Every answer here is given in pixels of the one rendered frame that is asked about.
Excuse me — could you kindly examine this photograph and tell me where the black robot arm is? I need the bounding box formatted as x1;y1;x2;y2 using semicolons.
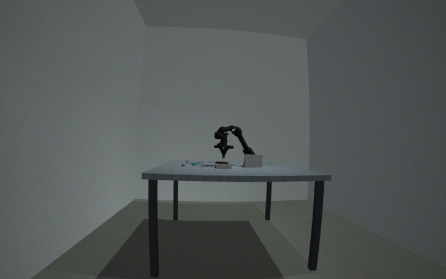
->
214;125;255;155

